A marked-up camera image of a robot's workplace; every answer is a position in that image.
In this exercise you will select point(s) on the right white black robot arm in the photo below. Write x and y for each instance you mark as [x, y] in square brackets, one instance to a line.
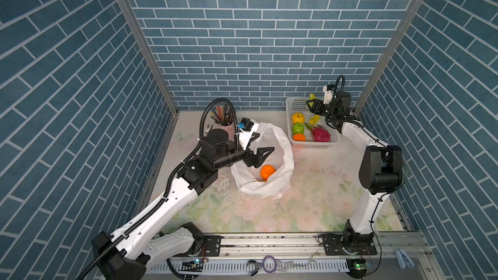
[380, 174]

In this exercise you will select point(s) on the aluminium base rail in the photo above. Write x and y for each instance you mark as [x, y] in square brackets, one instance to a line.
[237, 253]

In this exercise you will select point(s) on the coloured pencils bundle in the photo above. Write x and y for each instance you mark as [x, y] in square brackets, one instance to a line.
[222, 115]

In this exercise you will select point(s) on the pink dragon fruit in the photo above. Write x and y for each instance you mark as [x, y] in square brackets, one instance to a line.
[318, 133]

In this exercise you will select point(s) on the purple tape roll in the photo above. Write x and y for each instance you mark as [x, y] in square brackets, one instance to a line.
[269, 264]

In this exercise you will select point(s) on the yellow banana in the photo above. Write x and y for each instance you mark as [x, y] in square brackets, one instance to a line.
[314, 119]

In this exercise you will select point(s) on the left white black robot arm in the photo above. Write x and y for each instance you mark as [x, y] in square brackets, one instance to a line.
[131, 250]

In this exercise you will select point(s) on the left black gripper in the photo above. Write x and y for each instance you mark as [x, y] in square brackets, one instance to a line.
[255, 161]

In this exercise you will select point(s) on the white plastic basket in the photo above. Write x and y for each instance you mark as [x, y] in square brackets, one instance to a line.
[298, 104]

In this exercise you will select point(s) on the pink pencil cup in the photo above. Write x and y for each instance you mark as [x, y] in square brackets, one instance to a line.
[230, 129]

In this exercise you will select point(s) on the green fruit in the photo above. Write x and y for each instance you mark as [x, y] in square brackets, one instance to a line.
[298, 128]

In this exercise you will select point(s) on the yellow fruit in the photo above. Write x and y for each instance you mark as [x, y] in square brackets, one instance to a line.
[298, 118]

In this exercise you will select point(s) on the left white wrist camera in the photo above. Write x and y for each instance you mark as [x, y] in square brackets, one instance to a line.
[246, 129]

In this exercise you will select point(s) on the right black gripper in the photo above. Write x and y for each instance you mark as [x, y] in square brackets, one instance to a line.
[318, 106]

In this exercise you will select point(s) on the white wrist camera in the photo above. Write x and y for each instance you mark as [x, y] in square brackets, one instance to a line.
[246, 129]
[329, 93]

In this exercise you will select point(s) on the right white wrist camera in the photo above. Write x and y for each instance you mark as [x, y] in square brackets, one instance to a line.
[329, 93]

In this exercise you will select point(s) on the white plastic bag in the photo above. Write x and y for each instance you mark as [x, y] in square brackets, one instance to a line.
[274, 174]

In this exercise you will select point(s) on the orange fruit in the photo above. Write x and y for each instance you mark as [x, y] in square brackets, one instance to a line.
[266, 172]
[299, 137]

